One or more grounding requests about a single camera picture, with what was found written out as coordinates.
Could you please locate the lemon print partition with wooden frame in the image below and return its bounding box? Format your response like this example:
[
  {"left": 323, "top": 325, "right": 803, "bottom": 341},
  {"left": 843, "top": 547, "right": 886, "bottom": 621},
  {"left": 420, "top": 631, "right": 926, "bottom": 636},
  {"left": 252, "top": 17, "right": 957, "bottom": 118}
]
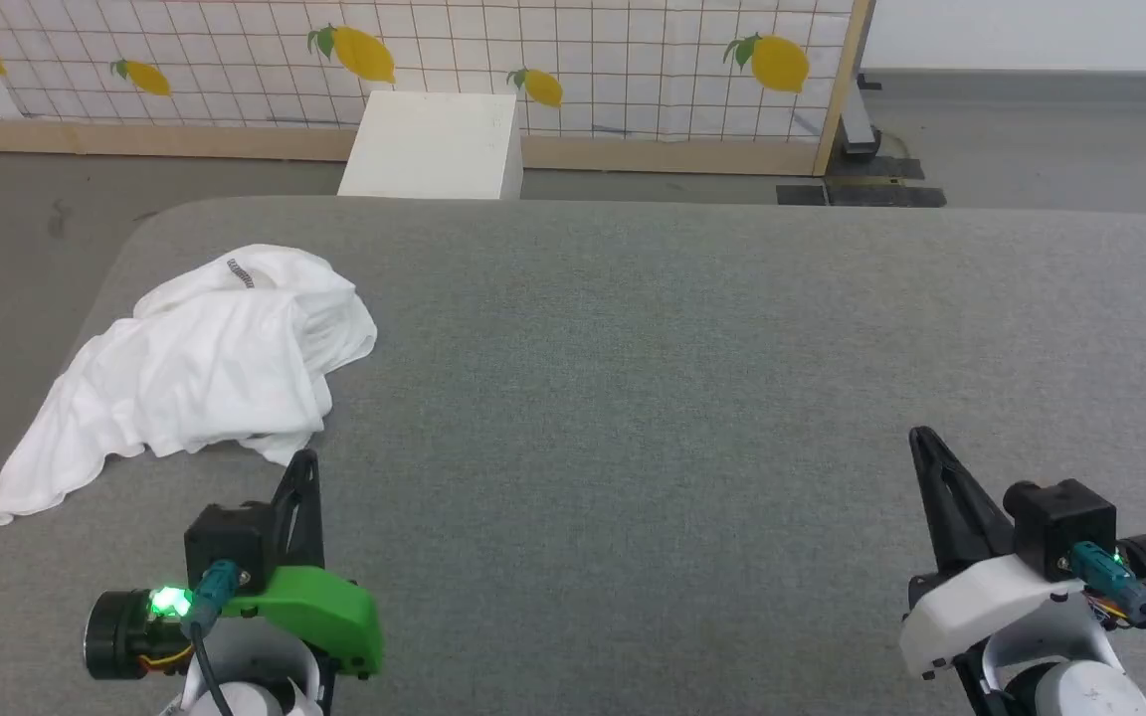
[{"left": 0, "top": 0, "right": 877, "bottom": 178}]

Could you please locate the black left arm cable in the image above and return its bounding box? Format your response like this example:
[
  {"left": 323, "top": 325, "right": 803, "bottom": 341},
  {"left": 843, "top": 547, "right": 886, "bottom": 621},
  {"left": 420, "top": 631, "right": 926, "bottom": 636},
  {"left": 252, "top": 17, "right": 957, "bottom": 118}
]
[{"left": 179, "top": 559, "right": 242, "bottom": 716}]

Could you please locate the white box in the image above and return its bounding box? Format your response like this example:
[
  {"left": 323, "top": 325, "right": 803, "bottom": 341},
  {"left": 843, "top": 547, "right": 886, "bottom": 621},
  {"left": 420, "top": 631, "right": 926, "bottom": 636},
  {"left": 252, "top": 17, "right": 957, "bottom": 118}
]
[{"left": 337, "top": 91, "right": 524, "bottom": 200}]

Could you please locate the black floor mat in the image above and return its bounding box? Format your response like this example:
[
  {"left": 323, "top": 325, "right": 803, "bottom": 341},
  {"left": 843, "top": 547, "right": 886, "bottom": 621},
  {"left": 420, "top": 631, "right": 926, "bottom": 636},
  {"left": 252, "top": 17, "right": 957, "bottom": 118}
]
[{"left": 777, "top": 154, "right": 947, "bottom": 208}]

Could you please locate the white t-shirt with grey stitching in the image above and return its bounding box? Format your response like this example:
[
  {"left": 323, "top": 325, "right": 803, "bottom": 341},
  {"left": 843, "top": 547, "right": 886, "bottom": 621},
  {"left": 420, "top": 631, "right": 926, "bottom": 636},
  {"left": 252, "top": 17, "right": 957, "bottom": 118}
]
[{"left": 0, "top": 244, "right": 378, "bottom": 526}]

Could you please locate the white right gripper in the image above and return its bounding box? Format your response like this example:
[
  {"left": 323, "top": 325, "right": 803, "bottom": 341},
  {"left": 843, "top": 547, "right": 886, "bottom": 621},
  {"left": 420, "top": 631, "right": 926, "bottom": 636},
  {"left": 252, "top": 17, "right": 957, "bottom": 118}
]
[{"left": 899, "top": 426, "right": 1146, "bottom": 679}]

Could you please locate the grey metal partition foot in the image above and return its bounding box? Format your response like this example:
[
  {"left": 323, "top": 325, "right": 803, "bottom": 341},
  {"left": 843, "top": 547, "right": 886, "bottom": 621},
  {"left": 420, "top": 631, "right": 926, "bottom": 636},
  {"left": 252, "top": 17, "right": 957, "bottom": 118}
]
[{"left": 837, "top": 75, "right": 882, "bottom": 160}]

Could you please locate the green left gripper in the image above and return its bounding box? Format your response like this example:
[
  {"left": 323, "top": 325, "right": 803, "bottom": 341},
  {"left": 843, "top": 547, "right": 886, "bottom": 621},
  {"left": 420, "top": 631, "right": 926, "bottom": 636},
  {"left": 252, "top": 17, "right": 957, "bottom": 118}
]
[{"left": 86, "top": 449, "right": 383, "bottom": 683}]

